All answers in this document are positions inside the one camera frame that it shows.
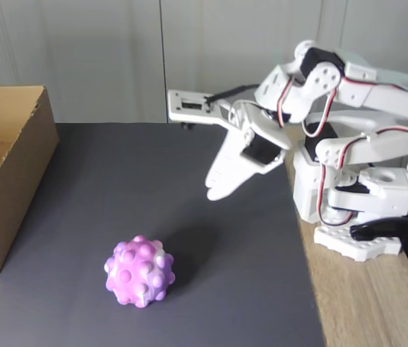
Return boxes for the brown cardboard box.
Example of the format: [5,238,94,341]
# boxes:
[0,85,59,278]

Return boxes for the black camera cable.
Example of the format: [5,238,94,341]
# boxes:
[205,84,261,104]

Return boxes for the purple white bumpy ball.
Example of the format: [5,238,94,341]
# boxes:
[103,234,176,309]

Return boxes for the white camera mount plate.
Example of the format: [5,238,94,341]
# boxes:
[167,90,248,131]

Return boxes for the dark grey table mat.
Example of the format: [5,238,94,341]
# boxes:
[0,122,326,347]

